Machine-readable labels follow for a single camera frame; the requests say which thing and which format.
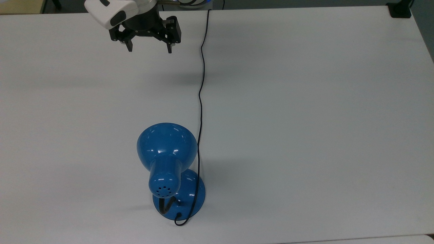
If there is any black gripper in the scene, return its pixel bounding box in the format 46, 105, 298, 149
108, 9, 182, 54

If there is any blue desk lamp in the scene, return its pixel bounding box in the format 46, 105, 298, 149
137, 122, 206, 222

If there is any wooden furniture piece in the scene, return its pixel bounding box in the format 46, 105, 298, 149
0, 0, 47, 15

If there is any black table clamp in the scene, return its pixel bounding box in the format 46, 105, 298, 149
386, 0, 415, 19

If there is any black lamp power cable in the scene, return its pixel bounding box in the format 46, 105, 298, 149
174, 0, 226, 226

